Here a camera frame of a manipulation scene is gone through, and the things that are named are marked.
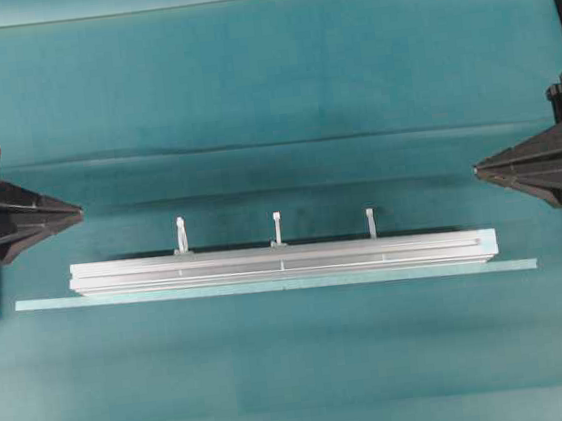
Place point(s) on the large aluminium extrusion rail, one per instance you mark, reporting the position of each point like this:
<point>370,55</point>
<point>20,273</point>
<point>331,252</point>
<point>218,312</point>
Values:
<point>280,262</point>

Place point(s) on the teal table cloth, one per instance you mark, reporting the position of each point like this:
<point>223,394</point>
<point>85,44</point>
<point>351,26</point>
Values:
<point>225,111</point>

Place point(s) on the thin green strip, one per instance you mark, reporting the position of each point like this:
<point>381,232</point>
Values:
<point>353,278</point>

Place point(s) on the white cable tie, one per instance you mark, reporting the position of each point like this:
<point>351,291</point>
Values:
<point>181,237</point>
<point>277,241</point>
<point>371,223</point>

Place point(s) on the middle white cable tie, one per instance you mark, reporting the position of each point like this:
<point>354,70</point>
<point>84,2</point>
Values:
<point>277,241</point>

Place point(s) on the left white cable tie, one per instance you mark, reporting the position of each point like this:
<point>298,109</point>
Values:
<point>181,237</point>

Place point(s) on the right white cable tie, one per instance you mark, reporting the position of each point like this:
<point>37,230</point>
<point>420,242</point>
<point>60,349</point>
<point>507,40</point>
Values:
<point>371,223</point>

